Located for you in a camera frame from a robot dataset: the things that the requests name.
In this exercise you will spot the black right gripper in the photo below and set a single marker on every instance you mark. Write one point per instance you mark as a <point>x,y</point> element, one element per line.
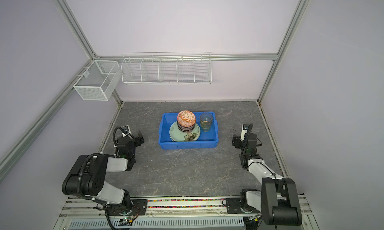
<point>237,141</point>

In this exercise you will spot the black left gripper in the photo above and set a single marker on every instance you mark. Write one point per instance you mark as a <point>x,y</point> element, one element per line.
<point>137,141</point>

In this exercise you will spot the green flower plate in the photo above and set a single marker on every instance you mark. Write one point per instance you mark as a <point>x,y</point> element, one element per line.
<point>177,135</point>

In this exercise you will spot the green glass cup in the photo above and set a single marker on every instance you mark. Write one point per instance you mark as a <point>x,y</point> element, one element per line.
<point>206,125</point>

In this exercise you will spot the amber glass cup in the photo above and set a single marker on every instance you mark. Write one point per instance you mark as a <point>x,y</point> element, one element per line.
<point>206,118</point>

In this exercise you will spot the red rimmed bottom bowl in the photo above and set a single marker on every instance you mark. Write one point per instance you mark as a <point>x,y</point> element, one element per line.
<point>186,129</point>

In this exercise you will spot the blue white patterned bowl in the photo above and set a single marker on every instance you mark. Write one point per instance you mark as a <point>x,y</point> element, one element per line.
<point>186,119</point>

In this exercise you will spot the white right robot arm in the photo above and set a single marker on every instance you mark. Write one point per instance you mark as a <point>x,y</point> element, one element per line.
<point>277,201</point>

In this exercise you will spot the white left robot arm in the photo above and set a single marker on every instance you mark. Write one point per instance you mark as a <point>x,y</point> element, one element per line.
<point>87,177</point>

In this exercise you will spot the blue plastic bin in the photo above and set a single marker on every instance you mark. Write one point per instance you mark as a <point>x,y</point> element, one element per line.
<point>208,139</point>

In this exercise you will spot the white mesh basket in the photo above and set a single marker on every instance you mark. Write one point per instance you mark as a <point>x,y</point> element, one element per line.
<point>99,80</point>

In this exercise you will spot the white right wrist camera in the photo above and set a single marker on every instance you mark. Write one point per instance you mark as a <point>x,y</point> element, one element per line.
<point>244,131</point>

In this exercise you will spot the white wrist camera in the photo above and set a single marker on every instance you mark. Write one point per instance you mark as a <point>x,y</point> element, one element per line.
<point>126,129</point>
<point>244,131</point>

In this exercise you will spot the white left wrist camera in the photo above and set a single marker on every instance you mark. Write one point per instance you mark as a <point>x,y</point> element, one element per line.
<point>126,129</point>

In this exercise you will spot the white wire rack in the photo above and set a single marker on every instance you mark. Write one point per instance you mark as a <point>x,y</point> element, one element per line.
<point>167,68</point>

